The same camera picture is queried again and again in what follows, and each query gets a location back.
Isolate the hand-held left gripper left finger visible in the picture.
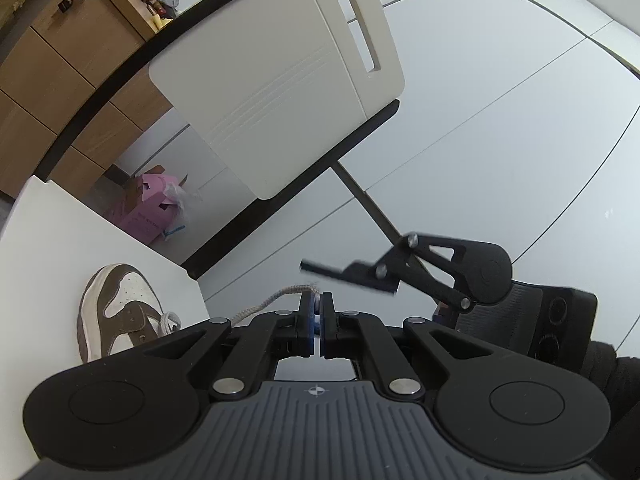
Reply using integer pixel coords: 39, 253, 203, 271
141, 292, 319, 395

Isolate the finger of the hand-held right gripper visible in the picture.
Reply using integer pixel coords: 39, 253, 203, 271
299, 231, 482, 297
399, 259, 474, 312

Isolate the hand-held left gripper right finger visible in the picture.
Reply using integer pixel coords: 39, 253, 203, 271
320, 292, 494, 396

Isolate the white shoelace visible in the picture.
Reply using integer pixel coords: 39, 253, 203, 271
159, 282, 321, 336

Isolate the white and brown sneaker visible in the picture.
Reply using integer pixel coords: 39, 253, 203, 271
76, 263, 184, 364

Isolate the black curved bar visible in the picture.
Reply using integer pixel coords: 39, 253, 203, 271
331, 161, 402, 242

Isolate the clear plastic bag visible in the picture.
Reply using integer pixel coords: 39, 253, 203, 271
161, 181, 204, 227

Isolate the pink cardboard box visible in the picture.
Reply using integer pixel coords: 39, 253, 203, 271
108, 172, 189, 249

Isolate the wooden drawer cabinet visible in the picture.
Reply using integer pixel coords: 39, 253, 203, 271
0, 0, 174, 202

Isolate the white chair with black frame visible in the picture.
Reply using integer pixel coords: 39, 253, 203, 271
0, 0, 407, 367

